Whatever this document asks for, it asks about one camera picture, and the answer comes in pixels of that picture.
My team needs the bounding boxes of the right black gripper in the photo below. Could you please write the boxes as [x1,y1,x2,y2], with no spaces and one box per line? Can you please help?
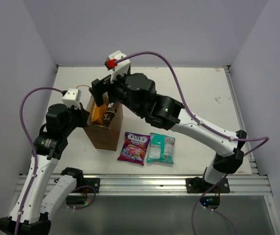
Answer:
[89,69,144,118]

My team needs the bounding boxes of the orange Kettle chips bag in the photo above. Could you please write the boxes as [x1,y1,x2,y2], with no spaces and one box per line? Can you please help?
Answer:
[91,103,107,126]

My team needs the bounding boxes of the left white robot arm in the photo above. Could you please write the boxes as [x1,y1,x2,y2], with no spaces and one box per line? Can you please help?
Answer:
[0,104,89,235]

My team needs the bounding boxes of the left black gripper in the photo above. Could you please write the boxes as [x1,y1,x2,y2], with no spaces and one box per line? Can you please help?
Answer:
[62,101,89,136]

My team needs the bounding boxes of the brown paper bag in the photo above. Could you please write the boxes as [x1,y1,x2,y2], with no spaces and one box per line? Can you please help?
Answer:
[84,93,123,151]

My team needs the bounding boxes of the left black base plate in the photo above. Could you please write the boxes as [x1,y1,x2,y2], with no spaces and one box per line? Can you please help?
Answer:
[81,177,101,194]

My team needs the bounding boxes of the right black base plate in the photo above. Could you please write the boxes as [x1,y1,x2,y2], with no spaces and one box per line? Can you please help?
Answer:
[185,177,230,194]

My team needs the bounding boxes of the aluminium mounting rail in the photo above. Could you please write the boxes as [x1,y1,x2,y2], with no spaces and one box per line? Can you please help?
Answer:
[17,173,273,197]

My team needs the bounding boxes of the purple Fox's candy bag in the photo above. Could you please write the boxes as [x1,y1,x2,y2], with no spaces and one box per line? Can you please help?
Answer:
[117,132,150,166]

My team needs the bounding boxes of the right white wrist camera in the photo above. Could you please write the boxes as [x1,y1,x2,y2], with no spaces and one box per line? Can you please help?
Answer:
[104,50,131,83]

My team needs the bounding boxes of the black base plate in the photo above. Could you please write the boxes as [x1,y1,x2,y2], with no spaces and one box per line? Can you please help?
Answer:
[81,177,101,194]
[185,177,230,194]

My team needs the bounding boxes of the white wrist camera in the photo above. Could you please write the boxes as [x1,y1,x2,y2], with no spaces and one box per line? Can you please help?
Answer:
[104,50,131,83]
[62,89,81,109]

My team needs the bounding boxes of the brown Kettle sea salt chips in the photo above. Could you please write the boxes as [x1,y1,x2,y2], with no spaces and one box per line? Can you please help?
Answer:
[103,102,119,127]

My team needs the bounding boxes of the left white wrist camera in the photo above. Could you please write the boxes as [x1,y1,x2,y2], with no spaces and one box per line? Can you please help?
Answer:
[62,89,81,109]

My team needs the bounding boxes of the teal candy bag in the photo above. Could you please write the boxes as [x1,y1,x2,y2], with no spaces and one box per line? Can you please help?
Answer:
[147,133,176,164]

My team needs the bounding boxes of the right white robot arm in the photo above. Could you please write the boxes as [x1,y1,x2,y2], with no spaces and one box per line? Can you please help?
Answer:
[90,73,246,192]

